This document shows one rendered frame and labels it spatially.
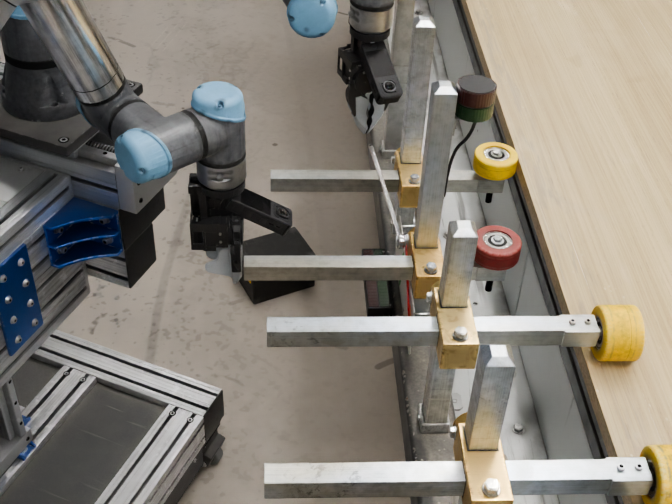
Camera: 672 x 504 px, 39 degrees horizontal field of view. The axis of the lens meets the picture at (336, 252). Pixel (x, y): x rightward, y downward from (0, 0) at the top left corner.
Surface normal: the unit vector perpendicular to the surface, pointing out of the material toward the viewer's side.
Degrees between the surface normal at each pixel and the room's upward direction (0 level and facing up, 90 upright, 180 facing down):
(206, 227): 90
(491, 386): 90
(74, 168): 90
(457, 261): 90
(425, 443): 0
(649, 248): 0
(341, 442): 0
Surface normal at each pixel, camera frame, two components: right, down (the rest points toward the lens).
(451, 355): 0.04, 0.65
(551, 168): 0.04, -0.77
